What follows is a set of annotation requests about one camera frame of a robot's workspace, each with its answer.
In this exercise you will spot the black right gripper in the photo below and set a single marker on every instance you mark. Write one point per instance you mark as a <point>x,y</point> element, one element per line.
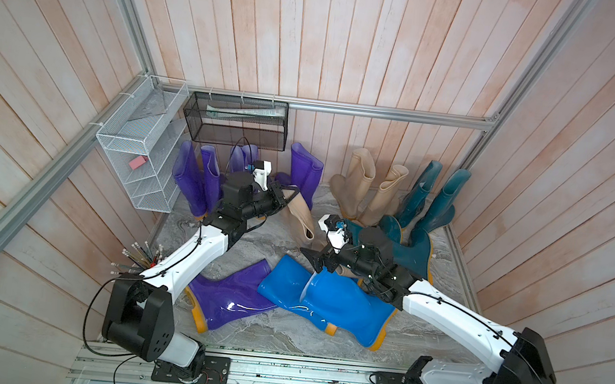
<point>318,260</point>

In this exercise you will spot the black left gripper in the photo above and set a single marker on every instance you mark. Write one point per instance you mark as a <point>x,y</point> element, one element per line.
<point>278,198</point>

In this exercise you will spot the beige rain boot large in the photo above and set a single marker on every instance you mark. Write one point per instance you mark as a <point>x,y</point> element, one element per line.
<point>299,221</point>

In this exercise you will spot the purple rain boot back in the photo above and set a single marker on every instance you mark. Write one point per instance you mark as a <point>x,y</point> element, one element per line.
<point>305,173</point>

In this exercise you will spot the purple rain boot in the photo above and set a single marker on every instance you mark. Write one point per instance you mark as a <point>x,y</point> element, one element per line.
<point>237,159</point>
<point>305,173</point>
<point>189,179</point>
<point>212,178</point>
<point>250,154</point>
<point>218,302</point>

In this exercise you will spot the blue rain boot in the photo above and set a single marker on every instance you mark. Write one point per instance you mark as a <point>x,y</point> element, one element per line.
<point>341,302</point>
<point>284,286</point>

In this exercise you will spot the blue rain boot front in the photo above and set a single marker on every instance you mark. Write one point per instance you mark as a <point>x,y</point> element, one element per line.
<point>341,302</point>

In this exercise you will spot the teal rain boot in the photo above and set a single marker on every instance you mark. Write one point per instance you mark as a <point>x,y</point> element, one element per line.
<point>414,201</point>
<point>391,228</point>
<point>442,210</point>
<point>414,257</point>

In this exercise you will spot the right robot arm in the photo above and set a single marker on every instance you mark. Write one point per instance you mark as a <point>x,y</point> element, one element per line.
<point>505,356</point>

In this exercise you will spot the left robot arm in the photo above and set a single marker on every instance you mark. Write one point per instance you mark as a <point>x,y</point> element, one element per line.
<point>140,310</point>

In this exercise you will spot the paper sheet in basket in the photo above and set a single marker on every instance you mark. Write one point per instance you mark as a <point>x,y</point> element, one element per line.
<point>256,115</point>

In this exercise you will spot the pink eraser block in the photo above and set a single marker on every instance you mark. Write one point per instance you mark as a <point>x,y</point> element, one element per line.
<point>137,162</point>

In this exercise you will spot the cup of pens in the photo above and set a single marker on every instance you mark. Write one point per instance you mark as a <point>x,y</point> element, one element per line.
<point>138,257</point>

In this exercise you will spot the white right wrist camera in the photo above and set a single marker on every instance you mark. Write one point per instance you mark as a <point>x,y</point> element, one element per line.
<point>336,231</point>

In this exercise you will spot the aluminium frame rails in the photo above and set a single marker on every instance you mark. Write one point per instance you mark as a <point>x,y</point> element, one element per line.
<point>25,204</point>

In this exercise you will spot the black mesh wall basket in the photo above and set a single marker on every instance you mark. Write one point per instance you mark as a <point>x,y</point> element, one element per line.
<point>205,130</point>

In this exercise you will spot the white wire wall shelf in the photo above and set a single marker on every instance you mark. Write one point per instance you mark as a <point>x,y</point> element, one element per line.
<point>146,122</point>

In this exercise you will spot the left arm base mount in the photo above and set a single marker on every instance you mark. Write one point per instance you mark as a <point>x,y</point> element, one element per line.
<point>205,369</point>

